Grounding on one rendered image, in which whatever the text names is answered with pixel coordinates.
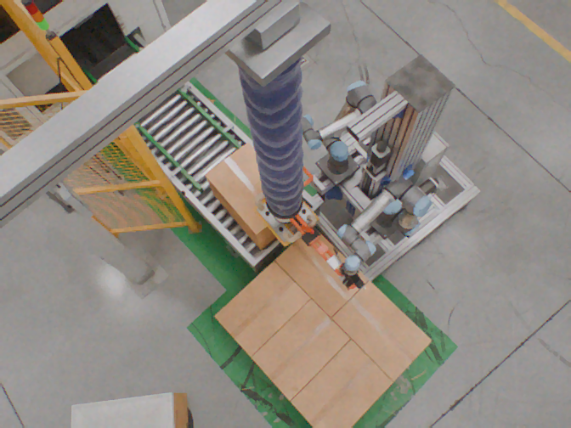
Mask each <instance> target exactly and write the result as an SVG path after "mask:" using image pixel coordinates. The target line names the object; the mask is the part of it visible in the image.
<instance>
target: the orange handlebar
mask: <svg viewBox="0 0 571 428"><path fill-rule="evenodd" d="M303 171H304V172H305V173H306V174H307V175H308V176H309V179H308V180H307V181H305V182H304V187H305V186H306V185H308V184H309V183H311V182H312V181H313V180H314V176H313V175H312V174H311V173H310V172H309V171H308V170H307V169H306V167H305V166H303ZM296 218H297V220H298V221H299V222H300V223H301V224H302V225H303V226H305V227H307V228H309V226H308V225H307V224H306V223H305V222H304V221H303V220H302V219H301V218H300V217H299V216H298V214H297V215H296ZM290 221H291V222H292V223H293V224H294V225H295V226H296V228H297V229H298V230H299V231H300V232H301V233H304V231H303V230H302V228H301V227H300V226H299V225H298V224H297V222H296V221H295V220H294V219H293V218H290ZM316 241H317V242H318V243H319V244H320V247H318V246H317V245H316V244H315V243H312V246H313V247H314V248H315V250H316V251H317V252H318V253H319V254H320V256H322V257H323V258H324V259H325V261H327V260H329V259H328V258H327V256H326V255H325V253H326V252H327V253H328V254H329V256H330V257H332V256H334V255H333V254H332V253H331V251H330V249H329V248H328V247H327V246H326V245H325V244H324V243H323V242H322V241H321V240H320V239H317V240H316ZM334 271H335V272H336V273H337V275H338V276H342V274H341V273H340V272H339V271H338V269H337V268H336V269H335V270H334Z"/></svg>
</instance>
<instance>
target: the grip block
mask: <svg viewBox="0 0 571 428"><path fill-rule="evenodd" d="M310 229H312V230H313V231H314V233H313V234H311V233H310V232H308V231H305V232H304V233H302V240H303V241H304V243H305V244H306V245H307V246H310V247H311V246H312V243H316V242H317V241H316V240H317V239H320V233H319V232H318V231H317V230H316V228H315V227H312V226H311V227H310Z"/></svg>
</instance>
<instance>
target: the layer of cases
mask: <svg viewBox="0 0 571 428"><path fill-rule="evenodd" d="M358 276H360V278H361V279H362V281H363V282H364V283H365V285H364V287H365V288H366V289H365V290H364V289H363V288H362V287H361V288H360V289H358V288H357V287H356V288H355V289H350V290H348V288H347V287H346V286H345V285H342V282H341V280H340V281H339V278H338V275H337V273H336V272H335V271H333V270H332V269H331V268H330V267H329V266H328V264H327V263H326V261H325V259H324V258H323V257H322V256H320V254H319V253H318V252H317V251H316V250H315V248H314V247H313V246H311V247H310V246H307V245H306V244H305V243H304V241H303V240H302V236H301V237H300V238H299V239H298V240H296V241H295V242H294V243H292V244H291V245H290V246H289V247H288V248H287V249H286V250H285V251H284V252H283V253H282V254H280V255H279V256H278V257H277V258H276V259H275V260H274V261H273V262H272V263H271V264H270V265H269V266H267V267H266V268H265V269H264V270H263V271H262V272H261V273H260V274H259V275H258V276H257V277H256V278H255V279H254V280H253V281H252V282H251V283H250V284H249V285H248V286H247V287H246V288H244V289H243V290H242V291H241V292H240V293H239V294H238V295H237V296H236V297H235V298H234V299H232V300H231V301H230V302H229V303H228V304H227V305H226V306H225V307H224V308H223V309H222V310H220V311H219V312H218V313H217V314H216V315H215V316H214V317H215V318H216V319H217V320H218V321H219V322H220V324H221V325H222V326H223V327H224V328H225V329H226V330H227V331H228V332H229V333H230V334H231V335H232V336H233V337H234V339H235V340H236V341H237V342H238V343H239V344H240V345H241V347H242V348H243V349H244V350H245V351H246V352H247V353H248V355H249V356H250V357H251V358H252V359H253V360H254V361H255V363H256V364H257V365H258V366H259V367H260V368H261V369H262V371H263V372H264V373H265V374H266V375H267V376H268V377H269V378H270V379H271V380H272V381H273V382H274V383H275V384H276V386H277V387H278V388H279V389H280V390H281V391H282V392H283V394H284V395H285V396H286V397H287V398H288V399H289V400H290V401H291V403H292V404H293V405H294V406H295V407H296V408H297V410H298V411H299V412H300V413H301V414H302V415H303V416H304V418H305V419H306V420H307V421H308V422H309V423H310V424H311V426H312V427H313V428H351V427H352V426H353V425H354V424H355V423H356V422H357V421H358V420H359V418H360V417H361V416H362V415H363V414H364V413H365V412H366V411H367V410H368V409H369V408H370V406H371V405H372V404H373V403H374V402H375V401H376V400H377V399H378V398H379V397H380V396H381V395H382V393H383V392H384V391H385V390H386V389H387V388H388V387H389V386H390V385H391V384H392V383H393V381H395V380H396V379H397V378H398V377H399V376H400V375H401V374H402V373H403V372H404V370H405V369H406V368H407V367H408V366H409V365H410V364H411V363H412V362H413V361H414V360H415V359H416V357H417V356H418V355H419V354H420V353H421V352H422V351H423V350H424V349H425V348H426V347H427V345H428V344H429V343H430V342H431V341H432V340H431V339H430V338H429V337H428V336H427V335H426V334H425V333H423V332H422V331H421V330H420V329H419V328H418V327H417V326H416V325H415V324H414V323H413V322H412V321H411V320H410V319H409V318H408V317H407V316H406V315H405V314H404V313H402V312H401V311H400V310H399V309H398V308H397V307H396V306H395V305H394V304H393V303H392V302H391V301H390V300H389V299H388V298H387V297H386V296H385V295H384V294H383V293H381V292H380V291H379V290H378V289H377V288H376V287H375V286H374V285H373V284H372V283H371V282H370V281H369V280H368V279H367V278H366V277H365V276H364V275H363V274H362V273H361V272H359V273H358ZM368 281H369V282H368Z"/></svg>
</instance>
